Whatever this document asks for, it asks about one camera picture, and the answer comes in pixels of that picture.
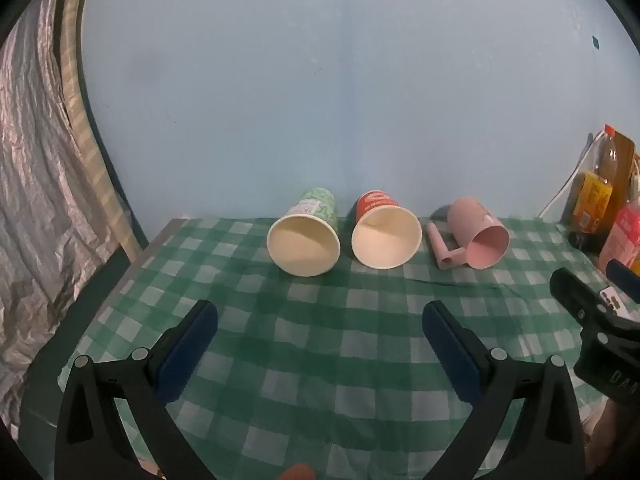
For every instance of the person's right hand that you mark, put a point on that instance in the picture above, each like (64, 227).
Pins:
(597, 435)

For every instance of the brown cardboard piece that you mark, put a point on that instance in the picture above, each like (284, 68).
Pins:
(626, 160)

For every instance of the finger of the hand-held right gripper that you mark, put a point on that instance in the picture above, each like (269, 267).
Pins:
(575, 290)
(625, 274)

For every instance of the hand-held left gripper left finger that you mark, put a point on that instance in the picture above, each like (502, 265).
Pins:
(186, 347)

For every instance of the green checked tablecloth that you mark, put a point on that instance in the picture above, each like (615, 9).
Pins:
(310, 350)

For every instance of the red paper cup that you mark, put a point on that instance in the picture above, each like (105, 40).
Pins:
(385, 237)

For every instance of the small orange object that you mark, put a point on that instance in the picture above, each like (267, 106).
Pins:
(296, 472)

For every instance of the green patterned paper cup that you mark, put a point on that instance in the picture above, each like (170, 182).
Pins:
(305, 245)

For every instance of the pink plastic mug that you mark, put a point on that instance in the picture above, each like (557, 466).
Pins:
(475, 240)

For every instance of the silver foil curtain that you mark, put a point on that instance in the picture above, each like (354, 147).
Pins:
(35, 200)

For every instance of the bottle with pink label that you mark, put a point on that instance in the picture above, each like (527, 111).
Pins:
(622, 232)

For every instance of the amber bottle with yellow label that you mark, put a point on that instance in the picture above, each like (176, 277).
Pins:
(592, 195)

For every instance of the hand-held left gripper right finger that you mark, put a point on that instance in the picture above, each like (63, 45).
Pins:
(450, 345)

